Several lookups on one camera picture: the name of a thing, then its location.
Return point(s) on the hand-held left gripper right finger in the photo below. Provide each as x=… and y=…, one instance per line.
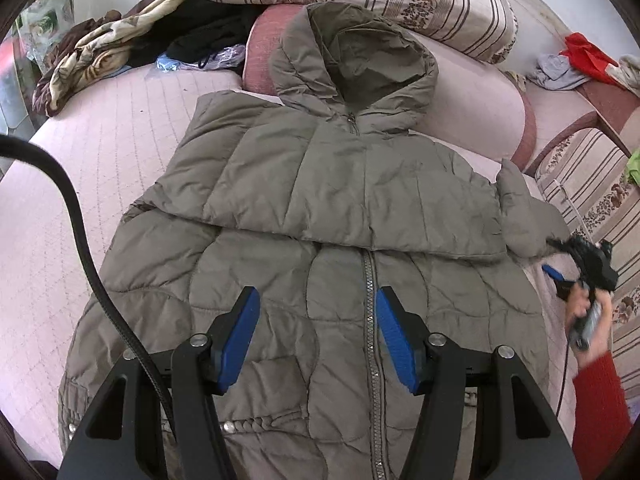
x=397, y=342

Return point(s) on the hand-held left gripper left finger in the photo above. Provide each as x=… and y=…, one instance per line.
x=240, y=342

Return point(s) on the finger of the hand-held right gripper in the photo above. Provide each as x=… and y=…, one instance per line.
x=552, y=273

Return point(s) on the olive hooded puffer jacket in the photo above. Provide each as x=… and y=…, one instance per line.
x=320, y=195

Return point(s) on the person's right forearm red sleeve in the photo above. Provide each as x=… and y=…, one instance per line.
x=597, y=410

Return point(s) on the black clothes pile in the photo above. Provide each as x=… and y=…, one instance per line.
x=210, y=30

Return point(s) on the person's right hand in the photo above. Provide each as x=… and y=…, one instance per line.
x=602, y=322

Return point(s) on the striped floral sofa cushion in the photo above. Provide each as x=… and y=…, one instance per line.
x=600, y=195

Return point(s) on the green cloth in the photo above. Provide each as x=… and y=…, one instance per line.
x=634, y=165

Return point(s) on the long pink pillow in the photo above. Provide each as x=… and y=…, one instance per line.
x=475, y=100

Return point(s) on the grey cloth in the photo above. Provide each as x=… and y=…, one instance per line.
x=555, y=72

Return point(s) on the white patterned cloth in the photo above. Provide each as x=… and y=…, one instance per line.
x=630, y=70

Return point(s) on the red cloth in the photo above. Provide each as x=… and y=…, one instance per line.
x=590, y=55

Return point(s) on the pink quilted bed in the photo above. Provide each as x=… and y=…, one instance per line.
x=100, y=150

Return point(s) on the clear blue plastic bag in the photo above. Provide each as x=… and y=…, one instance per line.
x=210, y=57

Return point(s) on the brown floral blanket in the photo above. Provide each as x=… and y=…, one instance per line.
x=95, y=50

